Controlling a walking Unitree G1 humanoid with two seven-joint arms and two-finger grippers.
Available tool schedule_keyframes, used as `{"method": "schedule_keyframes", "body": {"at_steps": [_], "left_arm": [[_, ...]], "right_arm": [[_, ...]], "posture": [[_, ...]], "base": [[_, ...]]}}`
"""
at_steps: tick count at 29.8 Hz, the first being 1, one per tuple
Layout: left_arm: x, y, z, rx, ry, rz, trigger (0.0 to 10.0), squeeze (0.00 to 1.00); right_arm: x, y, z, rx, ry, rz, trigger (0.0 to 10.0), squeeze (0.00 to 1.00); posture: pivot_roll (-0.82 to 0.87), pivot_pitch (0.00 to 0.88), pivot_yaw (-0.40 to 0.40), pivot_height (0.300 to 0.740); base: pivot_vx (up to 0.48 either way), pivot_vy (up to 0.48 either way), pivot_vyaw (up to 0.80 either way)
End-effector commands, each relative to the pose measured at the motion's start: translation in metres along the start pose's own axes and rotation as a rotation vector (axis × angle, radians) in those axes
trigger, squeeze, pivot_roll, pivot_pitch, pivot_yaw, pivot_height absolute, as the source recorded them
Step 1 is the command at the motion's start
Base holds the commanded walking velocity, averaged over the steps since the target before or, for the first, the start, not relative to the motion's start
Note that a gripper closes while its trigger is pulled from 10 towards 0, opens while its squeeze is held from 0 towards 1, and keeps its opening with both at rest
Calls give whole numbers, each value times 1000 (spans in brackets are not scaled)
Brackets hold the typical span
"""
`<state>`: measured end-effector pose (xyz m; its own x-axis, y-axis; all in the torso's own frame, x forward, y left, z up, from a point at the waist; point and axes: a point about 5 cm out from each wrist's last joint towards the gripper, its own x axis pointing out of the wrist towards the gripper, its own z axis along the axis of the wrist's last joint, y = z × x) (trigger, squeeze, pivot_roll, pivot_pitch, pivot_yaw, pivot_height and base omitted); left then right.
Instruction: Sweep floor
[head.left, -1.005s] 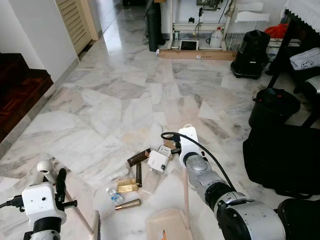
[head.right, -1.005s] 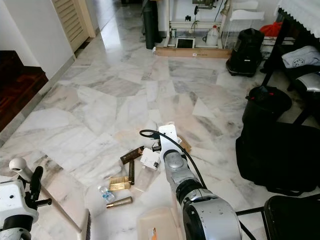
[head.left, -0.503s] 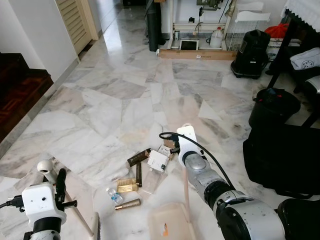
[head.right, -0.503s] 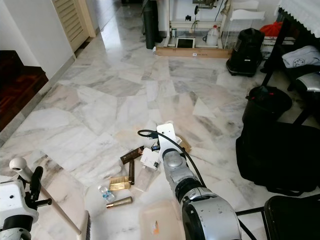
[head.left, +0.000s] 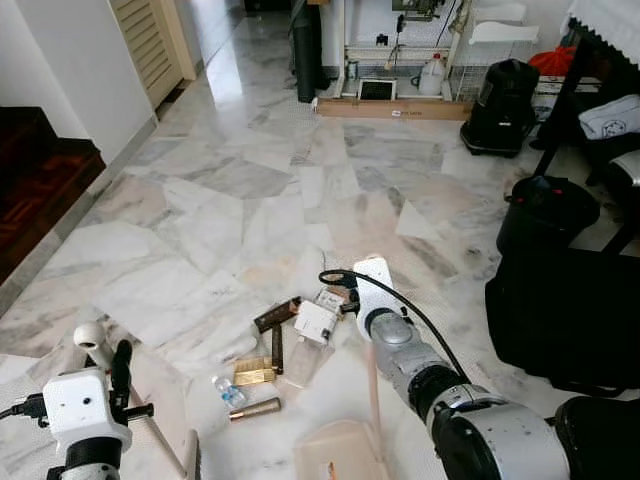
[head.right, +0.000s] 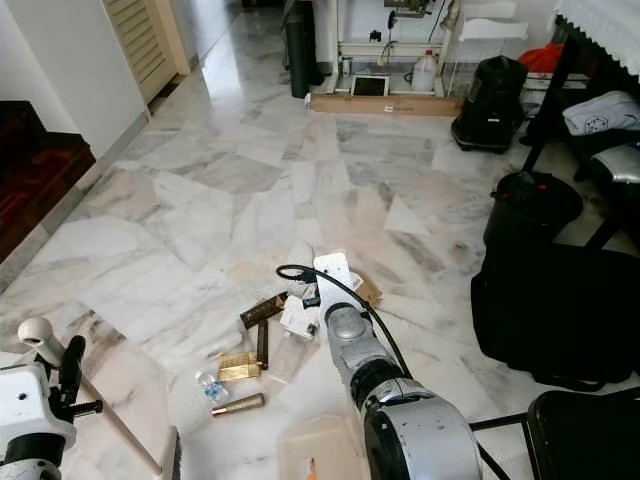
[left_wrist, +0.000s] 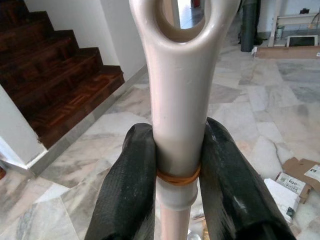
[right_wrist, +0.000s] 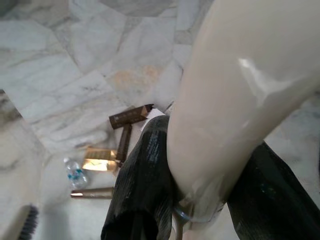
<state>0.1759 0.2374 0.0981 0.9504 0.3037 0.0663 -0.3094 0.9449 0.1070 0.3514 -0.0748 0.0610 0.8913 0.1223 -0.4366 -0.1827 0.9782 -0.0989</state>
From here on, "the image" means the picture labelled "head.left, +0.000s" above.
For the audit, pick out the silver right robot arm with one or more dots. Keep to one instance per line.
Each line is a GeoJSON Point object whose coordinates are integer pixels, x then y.
{"type": "Point", "coordinates": [470, 420]}

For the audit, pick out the white plastic jug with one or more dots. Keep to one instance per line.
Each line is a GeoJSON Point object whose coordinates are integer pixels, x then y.
{"type": "Point", "coordinates": [431, 78]}

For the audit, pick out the bronze tube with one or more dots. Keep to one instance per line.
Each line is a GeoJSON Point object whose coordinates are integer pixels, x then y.
{"type": "Point", "coordinates": [255, 409]}

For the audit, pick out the white sewing machine table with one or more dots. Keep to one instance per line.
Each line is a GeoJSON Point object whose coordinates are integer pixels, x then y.
{"type": "Point", "coordinates": [400, 30]}

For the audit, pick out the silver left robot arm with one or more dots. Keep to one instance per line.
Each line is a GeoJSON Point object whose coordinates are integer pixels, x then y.
{"type": "Point", "coordinates": [85, 468]}

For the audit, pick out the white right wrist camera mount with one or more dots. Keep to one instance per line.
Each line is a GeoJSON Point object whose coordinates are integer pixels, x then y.
{"type": "Point", "coordinates": [375, 290]}

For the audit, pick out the large black bag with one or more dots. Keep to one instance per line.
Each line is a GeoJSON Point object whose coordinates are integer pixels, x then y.
{"type": "Point", "coordinates": [565, 320]}

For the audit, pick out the round black appliance red button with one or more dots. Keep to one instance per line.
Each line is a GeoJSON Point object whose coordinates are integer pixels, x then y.
{"type": "Point", "coordinates": [548, 210]}

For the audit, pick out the red bag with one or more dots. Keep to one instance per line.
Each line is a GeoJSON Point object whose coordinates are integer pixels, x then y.
{"type": "Point", "coordinates": [553, 62]}

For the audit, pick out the dark wooden stair steps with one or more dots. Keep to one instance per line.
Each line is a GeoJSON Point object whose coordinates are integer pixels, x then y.
{"type": "Point", "coordinates": [40, 190]}

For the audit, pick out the small white paper box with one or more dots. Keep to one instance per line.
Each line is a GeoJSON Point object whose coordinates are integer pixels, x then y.
{"type": "Point", "coordinates": [315, 322]}

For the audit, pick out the dark brown stick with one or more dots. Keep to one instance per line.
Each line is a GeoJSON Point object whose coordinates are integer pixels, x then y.
{"type": "Point", "coordinates": [278, 350]}

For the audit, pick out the small clear plastic bottle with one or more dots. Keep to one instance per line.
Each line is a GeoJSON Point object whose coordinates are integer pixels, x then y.
{"type": "Point", "coordinates": [229, 392]}

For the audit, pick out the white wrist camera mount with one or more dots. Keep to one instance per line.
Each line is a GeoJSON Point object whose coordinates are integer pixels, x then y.
{"type": "Point", "coordinates": [85, 410]}
{"type": "Point", "coordinates": [375, 290]}

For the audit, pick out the beige louvered door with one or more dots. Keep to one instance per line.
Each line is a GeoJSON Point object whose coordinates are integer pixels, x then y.
{"type": "Point", "coordinates": [150, 45]}

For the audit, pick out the dark brown snack wrapper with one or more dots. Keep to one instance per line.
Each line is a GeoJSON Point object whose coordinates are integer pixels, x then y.
{"type": "Point", "coordinates": [277, 314]}

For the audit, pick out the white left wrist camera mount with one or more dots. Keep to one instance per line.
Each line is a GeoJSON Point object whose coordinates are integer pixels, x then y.
{"type": "Point", "coordinates": [85, 410]}

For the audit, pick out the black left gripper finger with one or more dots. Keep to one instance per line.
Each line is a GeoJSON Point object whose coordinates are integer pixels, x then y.
{"type": "Point", "coordinates": [120, 375]}

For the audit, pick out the long brown cardboard box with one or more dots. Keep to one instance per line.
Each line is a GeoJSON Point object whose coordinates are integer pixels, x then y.
{"type": "Point", "coordinates": [390, 108]}

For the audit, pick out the white fabric bag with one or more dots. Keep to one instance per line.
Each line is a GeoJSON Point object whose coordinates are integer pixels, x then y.
{"type": "Point", "coordinates": [612, 117]}

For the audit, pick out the gold foil packet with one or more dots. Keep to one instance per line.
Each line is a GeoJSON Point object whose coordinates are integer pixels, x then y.
{"type": "Point", "coordinates": [254, 371]}

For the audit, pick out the black folding chair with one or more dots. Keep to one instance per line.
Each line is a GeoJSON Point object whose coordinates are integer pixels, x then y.
{"type": "Point", "coordinates": [600, 440]}

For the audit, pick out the brown cardboard piece white label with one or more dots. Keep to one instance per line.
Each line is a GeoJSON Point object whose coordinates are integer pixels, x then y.
{"type": "Point", "coordinates": [330, 297]}

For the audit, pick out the clear plastic bag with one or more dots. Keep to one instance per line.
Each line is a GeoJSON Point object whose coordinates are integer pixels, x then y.
{"type": "Point", "coordinates": [303, 362]}

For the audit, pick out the tall black cylinder bag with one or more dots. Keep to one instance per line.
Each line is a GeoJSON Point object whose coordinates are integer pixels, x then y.
{"type": "Point", "coordinates": [307, 50]}

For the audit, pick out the table with white lace cloth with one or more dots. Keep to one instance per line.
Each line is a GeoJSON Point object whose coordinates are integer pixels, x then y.
{"type": "Point", "coordinates": [605, 25]}

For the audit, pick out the grey and black bag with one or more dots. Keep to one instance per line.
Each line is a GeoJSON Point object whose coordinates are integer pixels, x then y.
{"type": "Point", "coordinates": [625, 170]}

